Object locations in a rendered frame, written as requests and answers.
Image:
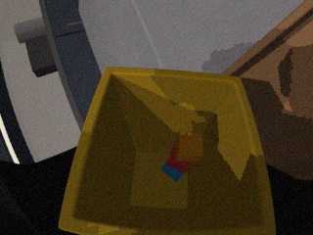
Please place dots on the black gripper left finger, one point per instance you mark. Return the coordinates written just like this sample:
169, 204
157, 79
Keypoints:
35, 192

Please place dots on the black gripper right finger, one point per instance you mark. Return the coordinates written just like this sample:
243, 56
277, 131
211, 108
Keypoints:
293, 202

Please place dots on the small blue block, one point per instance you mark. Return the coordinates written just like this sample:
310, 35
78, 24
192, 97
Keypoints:
174, 173

